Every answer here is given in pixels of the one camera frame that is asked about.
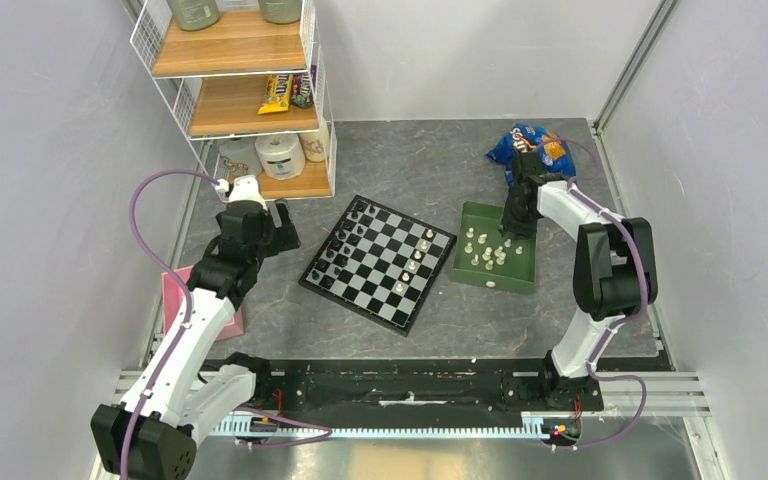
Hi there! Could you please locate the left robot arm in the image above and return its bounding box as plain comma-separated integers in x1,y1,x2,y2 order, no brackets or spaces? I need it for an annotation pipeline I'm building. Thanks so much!
90,175,300,479

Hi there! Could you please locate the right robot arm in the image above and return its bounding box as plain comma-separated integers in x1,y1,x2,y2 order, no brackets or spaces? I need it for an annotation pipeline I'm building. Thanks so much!
500,151,657,409

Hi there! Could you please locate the green plastic tray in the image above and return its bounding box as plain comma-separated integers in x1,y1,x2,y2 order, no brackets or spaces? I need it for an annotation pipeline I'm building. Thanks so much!
450,201,537,295

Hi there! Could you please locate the white toilet paper roll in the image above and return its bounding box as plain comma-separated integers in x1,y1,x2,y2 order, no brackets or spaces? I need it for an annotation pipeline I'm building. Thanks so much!
255,133,306,180

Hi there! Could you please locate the white patterned mug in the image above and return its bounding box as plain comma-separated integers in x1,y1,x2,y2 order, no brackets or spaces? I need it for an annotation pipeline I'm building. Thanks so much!
218,137,263,177

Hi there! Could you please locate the blue chips bag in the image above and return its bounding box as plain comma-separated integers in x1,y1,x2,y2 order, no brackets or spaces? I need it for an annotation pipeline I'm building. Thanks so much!
485,123,577,186

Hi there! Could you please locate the white cup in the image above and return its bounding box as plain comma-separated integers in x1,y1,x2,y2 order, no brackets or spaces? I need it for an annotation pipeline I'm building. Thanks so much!
298,123,330,162

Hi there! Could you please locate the pink plastic box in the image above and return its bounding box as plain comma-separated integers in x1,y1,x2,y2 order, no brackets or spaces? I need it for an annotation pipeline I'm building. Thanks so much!
161,266,244,348

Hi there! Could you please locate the black white chessboard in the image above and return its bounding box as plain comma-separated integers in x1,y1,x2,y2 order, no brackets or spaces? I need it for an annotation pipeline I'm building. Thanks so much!
299,195,457,336

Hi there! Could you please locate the brown candy bag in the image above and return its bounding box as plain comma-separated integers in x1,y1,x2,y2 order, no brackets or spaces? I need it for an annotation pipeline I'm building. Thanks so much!
290,64,317,109

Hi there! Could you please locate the yellow candy bag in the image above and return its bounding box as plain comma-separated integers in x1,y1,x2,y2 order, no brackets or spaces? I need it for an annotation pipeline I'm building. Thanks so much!
258,73,294,115

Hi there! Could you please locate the green bottle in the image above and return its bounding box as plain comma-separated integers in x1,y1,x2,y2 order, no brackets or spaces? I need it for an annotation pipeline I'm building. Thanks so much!
258,0,303,25
166,0,221,31

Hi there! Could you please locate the white wire wooden shelf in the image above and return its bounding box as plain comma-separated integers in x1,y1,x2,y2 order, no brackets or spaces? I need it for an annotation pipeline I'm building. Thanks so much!
130,1,337,199

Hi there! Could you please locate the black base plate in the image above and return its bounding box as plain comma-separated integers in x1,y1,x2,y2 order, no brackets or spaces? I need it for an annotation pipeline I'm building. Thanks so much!
210,357,605,429

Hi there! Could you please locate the aluminium frame rail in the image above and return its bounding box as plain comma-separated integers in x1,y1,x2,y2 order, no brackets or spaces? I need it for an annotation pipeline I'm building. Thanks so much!
592,0,680,134

